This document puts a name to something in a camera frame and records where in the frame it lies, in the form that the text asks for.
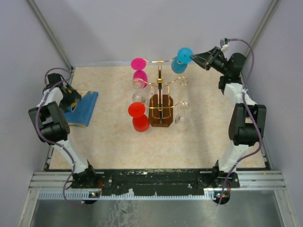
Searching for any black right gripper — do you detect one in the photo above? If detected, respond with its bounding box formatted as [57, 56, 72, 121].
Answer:
[190, 47, 229, 76]

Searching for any cyan plastic wine glass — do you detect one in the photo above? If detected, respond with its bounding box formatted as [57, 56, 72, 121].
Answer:
[171, 47, 193, 74]

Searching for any clear wine glass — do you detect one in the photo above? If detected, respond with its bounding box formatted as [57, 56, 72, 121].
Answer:
[175, 102, 189, 131]
[132, 78, 146, 104]

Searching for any magenta plastic wine glass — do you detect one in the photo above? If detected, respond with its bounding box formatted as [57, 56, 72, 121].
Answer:
[131, 58, 148, 89]

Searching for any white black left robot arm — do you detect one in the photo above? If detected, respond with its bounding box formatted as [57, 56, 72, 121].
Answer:
[28, 73, 98, 188]

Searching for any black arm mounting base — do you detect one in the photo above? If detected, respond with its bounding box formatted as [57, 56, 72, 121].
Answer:
[71, 167, 240, 204]

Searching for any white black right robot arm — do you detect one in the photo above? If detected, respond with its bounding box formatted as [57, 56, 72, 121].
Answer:
[190, 47, 267, 187]

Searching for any red plastic wine glass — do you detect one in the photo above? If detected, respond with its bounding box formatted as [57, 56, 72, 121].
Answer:
[128, 102, 150, 132]

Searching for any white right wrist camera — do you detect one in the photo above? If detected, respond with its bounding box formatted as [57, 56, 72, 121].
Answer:
[220, 38, 230, 51]

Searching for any gold wire wine glass rack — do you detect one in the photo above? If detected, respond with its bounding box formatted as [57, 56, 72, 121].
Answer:
[142, 57, 189, 128]

